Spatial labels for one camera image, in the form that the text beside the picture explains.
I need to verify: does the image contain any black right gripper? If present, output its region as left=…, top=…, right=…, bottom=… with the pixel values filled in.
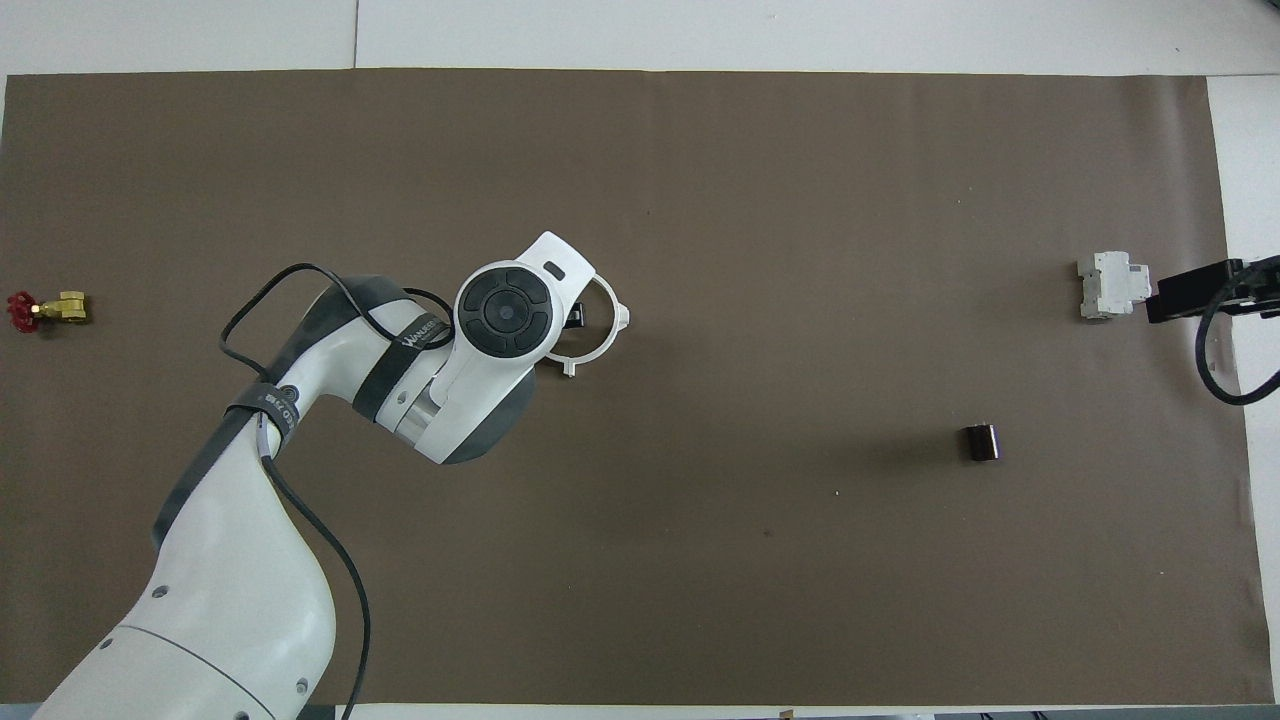
left=1145, top=255, right=1280, bottom=324

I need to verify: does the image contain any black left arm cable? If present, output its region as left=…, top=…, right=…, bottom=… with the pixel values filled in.
left=218, top=262, right=456, bottom=720

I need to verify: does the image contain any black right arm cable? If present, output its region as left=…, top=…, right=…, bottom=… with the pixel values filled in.
left=1195, top=255, right=1280, bottom=407

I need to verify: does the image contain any brass valve with red handle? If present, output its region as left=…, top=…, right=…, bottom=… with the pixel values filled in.
left=5, top=290, right=91, bottom=335

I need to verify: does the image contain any grey circuit breaker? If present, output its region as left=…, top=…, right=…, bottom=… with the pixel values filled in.
left=1076, top=250, right=1153, bottom=321

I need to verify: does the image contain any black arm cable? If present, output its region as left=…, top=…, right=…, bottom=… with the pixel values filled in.
left=218, top=262, right=456, bottom=720
left=1195, top=255, right=1280, bottom=407

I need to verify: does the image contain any brown paper table mat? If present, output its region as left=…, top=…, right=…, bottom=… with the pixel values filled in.
left=0, top=68, right=1273, bottom=709

